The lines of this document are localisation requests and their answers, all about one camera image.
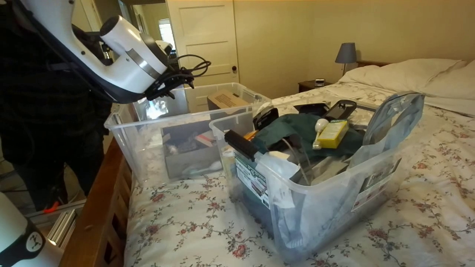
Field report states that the dark wooden nightstand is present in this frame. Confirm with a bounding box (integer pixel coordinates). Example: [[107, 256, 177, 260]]
[[299, 79, 331, 92]]

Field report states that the clear plastic bin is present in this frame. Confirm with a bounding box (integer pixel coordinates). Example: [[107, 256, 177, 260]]
[[106, 82, 269, 183], [211, 104, 401, 262]]

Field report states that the black round device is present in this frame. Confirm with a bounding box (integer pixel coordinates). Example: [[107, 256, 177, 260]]
[[253, 107, 279, 131]]

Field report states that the brown cardboard box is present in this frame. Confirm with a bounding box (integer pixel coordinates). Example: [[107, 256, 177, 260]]
[[207, 92, 247, 110]]

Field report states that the dark green cloth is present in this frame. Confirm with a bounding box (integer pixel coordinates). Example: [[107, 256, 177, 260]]
[[253, 115, 364, 161]]

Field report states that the clear plastic bin left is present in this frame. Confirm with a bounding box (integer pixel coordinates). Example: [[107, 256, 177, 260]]
[[106, 82, 269, 183]]

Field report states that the white pillow far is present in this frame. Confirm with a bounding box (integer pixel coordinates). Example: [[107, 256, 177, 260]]
[[425, 61, 475, 118]]

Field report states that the yellow sponge block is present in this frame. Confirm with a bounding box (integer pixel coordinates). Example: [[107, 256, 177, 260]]
[[318, 121, 349, 149]]

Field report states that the floral bedspread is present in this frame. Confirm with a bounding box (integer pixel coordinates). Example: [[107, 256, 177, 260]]
[[123, 103, 475, 267]]

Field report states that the white pillow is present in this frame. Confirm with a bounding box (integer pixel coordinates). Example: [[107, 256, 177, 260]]
[[340, 58, 466, 91], [425, 61, 475, 118]]

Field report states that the clear plastic bin right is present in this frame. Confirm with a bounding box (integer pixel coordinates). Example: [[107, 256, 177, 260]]
[[211, 104, 401, 262]]

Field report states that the wooden bed footboard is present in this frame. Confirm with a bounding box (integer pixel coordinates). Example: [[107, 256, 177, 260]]
[[60, 141, 132, 267]]

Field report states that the white pillow near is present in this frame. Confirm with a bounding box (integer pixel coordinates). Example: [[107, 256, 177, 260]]
[[340, 58, 466, 91]]

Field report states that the clear zip pouch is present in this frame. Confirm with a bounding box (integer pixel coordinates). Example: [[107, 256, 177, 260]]
[[349, 92, 425, 168]]

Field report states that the black cylindrical tube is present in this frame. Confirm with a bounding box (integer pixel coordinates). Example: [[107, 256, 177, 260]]
[[224, 131, 258, 159]]

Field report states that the grey bedside lamp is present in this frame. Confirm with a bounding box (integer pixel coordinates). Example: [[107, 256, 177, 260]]
[[336, 44, 356, 73]]

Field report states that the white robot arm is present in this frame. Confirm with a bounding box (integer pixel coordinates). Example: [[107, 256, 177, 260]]
[[12, 0, 174, 104]]

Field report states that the white panel door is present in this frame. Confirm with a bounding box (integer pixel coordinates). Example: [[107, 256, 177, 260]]
[[166, 0, 239, 87]]

